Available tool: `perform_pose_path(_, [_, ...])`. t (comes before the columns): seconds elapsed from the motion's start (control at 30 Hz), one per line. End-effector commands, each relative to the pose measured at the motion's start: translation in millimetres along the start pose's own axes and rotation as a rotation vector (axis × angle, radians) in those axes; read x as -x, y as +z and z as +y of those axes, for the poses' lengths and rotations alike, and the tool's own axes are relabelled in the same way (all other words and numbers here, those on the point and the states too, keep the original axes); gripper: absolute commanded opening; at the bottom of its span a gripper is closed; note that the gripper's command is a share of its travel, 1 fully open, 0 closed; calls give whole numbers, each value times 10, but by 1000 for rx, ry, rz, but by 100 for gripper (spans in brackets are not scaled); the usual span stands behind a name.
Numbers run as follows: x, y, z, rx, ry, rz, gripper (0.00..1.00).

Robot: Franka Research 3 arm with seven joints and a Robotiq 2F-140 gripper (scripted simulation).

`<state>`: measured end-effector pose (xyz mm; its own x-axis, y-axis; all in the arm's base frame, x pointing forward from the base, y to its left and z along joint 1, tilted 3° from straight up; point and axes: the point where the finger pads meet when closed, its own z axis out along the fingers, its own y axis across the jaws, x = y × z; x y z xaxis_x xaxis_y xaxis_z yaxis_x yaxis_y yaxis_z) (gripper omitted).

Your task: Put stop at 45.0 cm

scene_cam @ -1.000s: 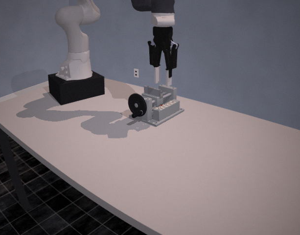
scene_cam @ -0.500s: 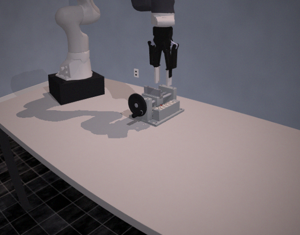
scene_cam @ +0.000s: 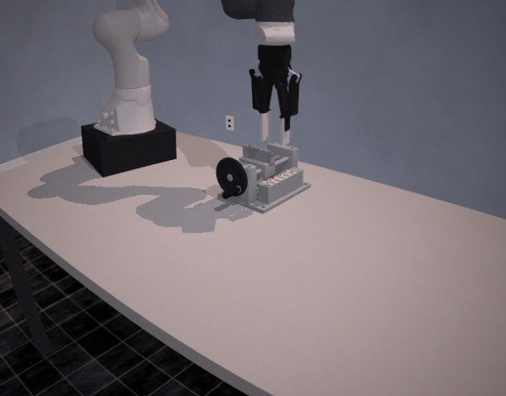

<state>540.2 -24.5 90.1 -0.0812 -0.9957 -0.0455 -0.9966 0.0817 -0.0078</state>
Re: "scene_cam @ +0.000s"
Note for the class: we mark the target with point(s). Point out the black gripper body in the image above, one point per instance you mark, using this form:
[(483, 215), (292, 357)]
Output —
[(275, 58)]

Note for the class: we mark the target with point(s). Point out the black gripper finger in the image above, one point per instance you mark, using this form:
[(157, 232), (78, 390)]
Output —
[(261, 93), (288, 102)]

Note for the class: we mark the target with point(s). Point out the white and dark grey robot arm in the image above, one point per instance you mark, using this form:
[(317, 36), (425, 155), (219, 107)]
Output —
[(118, 30)]

